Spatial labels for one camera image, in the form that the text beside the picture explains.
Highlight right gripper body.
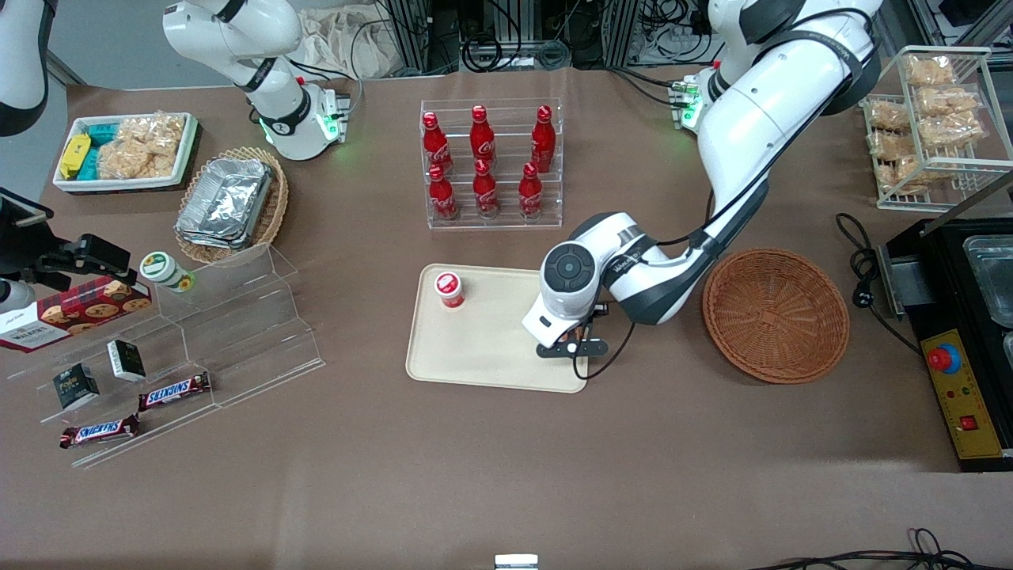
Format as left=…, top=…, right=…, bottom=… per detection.
left=0, top=230, right=76, bottom=316

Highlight cream plastic tray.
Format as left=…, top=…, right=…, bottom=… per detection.
left=405, top=264, right=590, bottom=393

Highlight round brown wicker basket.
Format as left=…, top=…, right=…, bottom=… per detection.
left=702, top=249, right=852, bottom=385

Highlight oval tan wicker basket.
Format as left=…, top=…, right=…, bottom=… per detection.
left=173, top=146, right=290, bottom=267

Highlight red tartan cookie box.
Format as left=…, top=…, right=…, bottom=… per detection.
left=0, top=276, right=153, bottom=354

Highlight green lid white jar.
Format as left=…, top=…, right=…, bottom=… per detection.
left=139, top=251, right=197, bottom=295

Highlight yellow snack packet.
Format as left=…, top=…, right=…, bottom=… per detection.
left=61, top=134, right=93, bottom=180

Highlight white plastic bin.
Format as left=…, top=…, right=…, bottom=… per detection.
left=52, top=112, right=199, bottom=194

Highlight clear bag fried snacks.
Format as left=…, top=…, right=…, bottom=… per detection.
left=918, top=85, right=979, bottom=120
left=866, top=99, right=912, bottom=133
left=98, top=139, right=180, bottom=181
left=905, top=54, right=955, bottom=87
left=918, top=115, right=987, bottom=149
left=875, top=154, right=924, bottom=196
left=119, top=114, right=188, bottom=151
left=868, top=131, right=916, bottom=161

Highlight clear acrylic bottle rack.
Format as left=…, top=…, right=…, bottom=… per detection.
left=419, top=99, right=564, bottom=230

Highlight small black carton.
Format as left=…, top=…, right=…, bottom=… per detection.
left=52, top=363, right=101, bottom=411
left=106, top=340, right=148, bottom=383

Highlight teal snack packet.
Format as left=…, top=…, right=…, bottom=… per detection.
left=82, top=122, right=121, bottom=181

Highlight red lid small cup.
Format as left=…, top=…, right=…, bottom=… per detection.
left=434, top=272, right=466, bottom=310

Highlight red cola bottle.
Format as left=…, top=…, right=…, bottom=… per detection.
left=531, top=105, right=556, bottom=173
left=472, top=159, right=500, bottom=219
left=428, top=165, right=459, bottom=221
left=518, top=162, right=544, bottom=219
left=470, top=105, right=496, bottom=167
left=422, top=112, right=454, bottom=177

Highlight stack of foil containers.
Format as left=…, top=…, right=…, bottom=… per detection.
left=175, top=158, right=275, bottom=251

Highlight brown chocolate bar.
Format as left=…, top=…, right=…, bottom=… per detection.
left=138, top=371, right=213, bottom=413
left=59, top=413, right=142, bottom=450

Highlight clear acrylic stepped stand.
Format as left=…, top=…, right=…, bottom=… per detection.
left=0, top=241, right=326, bottom=469

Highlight crumpled white cloth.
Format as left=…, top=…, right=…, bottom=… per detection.
left=297, top=6, right=404, bottom=80

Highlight black sealing machine yellow panel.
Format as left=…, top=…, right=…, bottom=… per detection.
left=877, top=170, right=1013, bottom=473

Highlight silver food container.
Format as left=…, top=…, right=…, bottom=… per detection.
left=963, top=234, right=1013, bottom=329

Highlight black power cable with plug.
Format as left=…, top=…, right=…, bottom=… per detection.
left=837, top=212, right=924, bottom=357

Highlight aluminium frame with cables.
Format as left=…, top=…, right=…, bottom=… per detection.
left=384, top=0, right=713, bottom=74

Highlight black floor cables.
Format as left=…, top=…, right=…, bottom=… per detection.
left=748, top=528, right=1013, bottom=570

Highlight white wire shelf basket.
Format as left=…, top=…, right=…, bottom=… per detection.
left=859, top=46, right=1013, bottom=213

